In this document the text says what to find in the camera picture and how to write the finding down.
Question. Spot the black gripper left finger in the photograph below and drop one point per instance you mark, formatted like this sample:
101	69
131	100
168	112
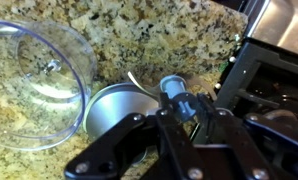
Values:
184	158

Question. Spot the grey food processor blade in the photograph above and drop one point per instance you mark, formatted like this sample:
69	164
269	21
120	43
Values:
176	89

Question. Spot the stainless steel gas stove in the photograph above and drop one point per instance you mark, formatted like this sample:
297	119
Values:
264	76

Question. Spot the clear plastic processor bowl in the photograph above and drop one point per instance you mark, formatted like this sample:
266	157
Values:
46	72

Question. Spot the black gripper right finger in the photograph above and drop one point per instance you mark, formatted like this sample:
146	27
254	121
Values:
226	146

